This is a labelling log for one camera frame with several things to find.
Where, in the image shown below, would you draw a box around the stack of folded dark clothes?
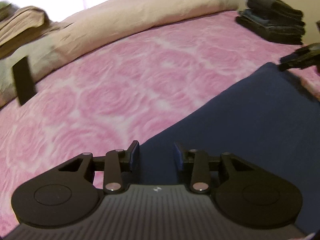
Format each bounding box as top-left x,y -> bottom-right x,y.
235,0 -> 305,45

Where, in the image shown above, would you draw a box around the pink rose bed blanket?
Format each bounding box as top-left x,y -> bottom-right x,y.
1,11 -> 319,236

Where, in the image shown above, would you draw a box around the folded pink beige blankets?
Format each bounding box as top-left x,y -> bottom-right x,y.
1,1 -> 63,59

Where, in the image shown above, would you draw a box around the navy blue garment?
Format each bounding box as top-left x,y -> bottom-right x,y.
139,63 -> 319,233

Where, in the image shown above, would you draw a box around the grey pillow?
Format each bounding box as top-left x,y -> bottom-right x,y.
1,36 -> 68,107

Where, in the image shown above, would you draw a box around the cream rolled duvet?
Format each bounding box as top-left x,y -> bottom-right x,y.
39,0 -> 239,68

